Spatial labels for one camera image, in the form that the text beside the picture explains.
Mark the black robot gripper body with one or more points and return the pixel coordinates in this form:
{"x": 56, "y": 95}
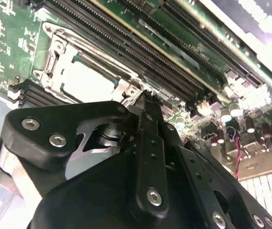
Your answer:
{"x": 90, "y": 202}

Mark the silver CPU plate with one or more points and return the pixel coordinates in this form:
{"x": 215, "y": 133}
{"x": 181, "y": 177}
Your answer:
{"x": 88, "y": 81}

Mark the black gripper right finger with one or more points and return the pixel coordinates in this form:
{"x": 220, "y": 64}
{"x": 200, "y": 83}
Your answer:
{"x": 222, "y": 186}

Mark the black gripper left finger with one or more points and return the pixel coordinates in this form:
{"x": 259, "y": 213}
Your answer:
{"x": 43, "y": 119}

